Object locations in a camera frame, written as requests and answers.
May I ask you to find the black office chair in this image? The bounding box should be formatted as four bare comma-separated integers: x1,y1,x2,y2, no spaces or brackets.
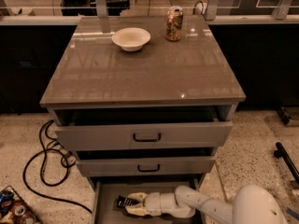
61,0,97,16

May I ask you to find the black stand leg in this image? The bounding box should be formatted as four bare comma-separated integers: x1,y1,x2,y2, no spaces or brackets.
273,142,299,186

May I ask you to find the blue tape strip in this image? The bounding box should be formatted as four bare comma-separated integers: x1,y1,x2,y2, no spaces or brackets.
286,207,299,221

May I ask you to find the black floor cable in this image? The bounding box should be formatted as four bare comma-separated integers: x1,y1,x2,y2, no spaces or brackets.
21,119,93,215

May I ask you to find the grey drawer cabinet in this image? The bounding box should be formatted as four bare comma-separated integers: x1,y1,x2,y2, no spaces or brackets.
40,16,245,185

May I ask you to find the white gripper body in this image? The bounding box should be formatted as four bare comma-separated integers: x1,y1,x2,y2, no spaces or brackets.
144,192,162,217

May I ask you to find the orange patterned drink can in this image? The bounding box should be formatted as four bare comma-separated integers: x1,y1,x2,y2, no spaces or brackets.
165,6,183,42

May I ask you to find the bottom grey drawer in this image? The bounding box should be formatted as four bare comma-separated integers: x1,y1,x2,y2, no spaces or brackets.
91,176,204,224

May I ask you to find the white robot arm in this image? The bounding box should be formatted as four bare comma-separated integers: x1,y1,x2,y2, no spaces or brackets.
125,185,287,224

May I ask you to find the middle grey drawer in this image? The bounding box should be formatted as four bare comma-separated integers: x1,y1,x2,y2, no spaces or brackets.
77,147,215,177

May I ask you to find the grey drawer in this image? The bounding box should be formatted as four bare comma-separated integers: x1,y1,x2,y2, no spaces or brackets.
55,106,233,151
91,176,204,224
77,147,215,177

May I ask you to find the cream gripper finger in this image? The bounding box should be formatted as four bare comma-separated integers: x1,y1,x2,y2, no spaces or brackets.
125,203,149,217
127,192,148,204

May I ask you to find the white ceramic bowl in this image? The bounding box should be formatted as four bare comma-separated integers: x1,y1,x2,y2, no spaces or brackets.
112,27,150,52

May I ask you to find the top grey drawer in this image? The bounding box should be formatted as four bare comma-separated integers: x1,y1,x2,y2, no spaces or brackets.
55,106,233,151

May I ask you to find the wire basket of cans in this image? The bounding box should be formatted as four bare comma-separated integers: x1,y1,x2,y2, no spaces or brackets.
0,186,43,224

